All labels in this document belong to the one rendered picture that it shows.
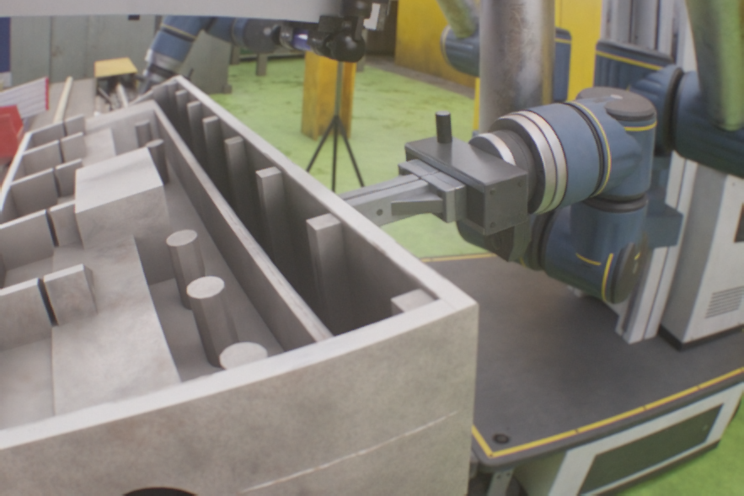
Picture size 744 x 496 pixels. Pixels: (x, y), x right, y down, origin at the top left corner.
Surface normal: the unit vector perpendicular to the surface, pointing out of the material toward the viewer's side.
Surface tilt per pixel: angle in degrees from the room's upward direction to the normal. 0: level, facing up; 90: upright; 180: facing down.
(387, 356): 90
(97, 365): 10
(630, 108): 14
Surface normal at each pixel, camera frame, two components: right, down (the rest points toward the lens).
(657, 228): 0.28, 0.36
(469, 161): -0.08, -0.90
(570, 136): 0.28, -0.34
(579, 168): 0.44, 0.22
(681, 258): -0.96, 0.04
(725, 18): -0.31, 0.88
